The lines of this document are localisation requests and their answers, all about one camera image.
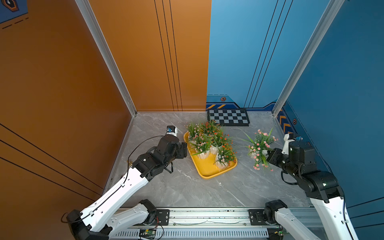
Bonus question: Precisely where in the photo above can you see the potted plant pink flowers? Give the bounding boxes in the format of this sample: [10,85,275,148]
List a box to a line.
[244,128,279,172]

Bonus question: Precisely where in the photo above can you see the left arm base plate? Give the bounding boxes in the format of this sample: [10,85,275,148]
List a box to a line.
[151,209,170,227]

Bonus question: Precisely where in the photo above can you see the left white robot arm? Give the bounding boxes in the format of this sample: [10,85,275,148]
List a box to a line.
[65,134,188,240]

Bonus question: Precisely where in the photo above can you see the left aluminium corner post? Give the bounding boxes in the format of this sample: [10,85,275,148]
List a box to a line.
[75,0,137,117]

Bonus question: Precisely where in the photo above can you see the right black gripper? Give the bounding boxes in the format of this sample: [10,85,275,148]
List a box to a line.
[266,147,302,181]

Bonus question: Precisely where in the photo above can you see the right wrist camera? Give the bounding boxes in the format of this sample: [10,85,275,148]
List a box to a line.
[282,133,303,155]

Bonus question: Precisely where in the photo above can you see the yellow plastic tray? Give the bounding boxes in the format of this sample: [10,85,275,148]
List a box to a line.
[184,132,238,180]

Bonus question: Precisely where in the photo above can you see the potted plant red flowers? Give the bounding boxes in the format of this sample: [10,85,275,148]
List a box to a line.
[187,123,200,143]

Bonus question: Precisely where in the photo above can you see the aluminium front rail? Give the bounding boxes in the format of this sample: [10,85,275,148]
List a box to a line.
[80,206,343,240]

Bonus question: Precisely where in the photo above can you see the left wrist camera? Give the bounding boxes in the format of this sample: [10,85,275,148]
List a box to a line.
[166,126,178,137]

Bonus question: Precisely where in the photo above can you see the black white checkerboard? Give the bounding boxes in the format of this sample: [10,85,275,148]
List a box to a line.
[207,109,250,127]

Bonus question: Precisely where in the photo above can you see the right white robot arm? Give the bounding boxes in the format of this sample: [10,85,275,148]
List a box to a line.
[265,140,358,240]

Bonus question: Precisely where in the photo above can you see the potted plant orange flowers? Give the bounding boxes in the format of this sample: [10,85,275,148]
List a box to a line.
[189,134,213,160]

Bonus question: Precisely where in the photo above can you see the right aluminium corner post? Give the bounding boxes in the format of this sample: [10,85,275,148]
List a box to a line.
[272,0,345,117]

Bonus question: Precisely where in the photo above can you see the aluminium corner post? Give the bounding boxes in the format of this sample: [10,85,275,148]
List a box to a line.
[75,0,137,117]
[272,0,345,117]

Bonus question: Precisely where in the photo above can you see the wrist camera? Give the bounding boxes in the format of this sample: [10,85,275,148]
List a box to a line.
[166,126,178,137]
[282,133,303,155]

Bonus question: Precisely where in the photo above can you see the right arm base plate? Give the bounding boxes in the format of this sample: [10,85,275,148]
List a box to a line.
[248,209,268,226]

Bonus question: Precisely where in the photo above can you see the green circuit board left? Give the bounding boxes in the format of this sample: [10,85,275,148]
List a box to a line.
[139,229,157,240]

